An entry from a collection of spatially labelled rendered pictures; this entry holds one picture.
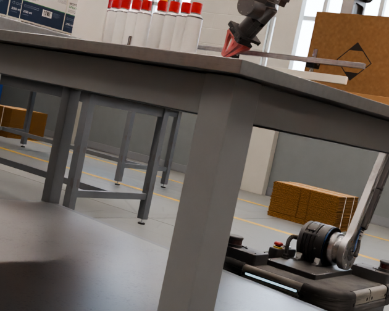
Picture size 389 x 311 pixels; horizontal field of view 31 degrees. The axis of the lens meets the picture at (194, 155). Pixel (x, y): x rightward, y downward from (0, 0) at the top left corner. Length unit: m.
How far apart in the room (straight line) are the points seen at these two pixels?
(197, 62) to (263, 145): 7.28
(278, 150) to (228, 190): 7.27
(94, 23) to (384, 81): 0.84
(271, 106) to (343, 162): 6.86
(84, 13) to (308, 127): 1.10
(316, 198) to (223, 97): 5.30
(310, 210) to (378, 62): 4.32
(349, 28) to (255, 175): 6.26
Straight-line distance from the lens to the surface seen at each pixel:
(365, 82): 2.06
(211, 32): 9.04
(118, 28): 2.46
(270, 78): 1.01
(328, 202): 6.25
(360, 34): 2.10
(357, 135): 1.30
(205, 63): 1.00
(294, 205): 6.36
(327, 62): 1.94
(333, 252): 2.87
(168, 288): 1.06
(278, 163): 8.28
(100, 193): 4.18
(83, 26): 2.12
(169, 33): 2.28
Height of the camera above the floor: 0.74
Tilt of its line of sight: 3 degrees down
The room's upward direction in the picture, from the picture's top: 12 degrees clockwise
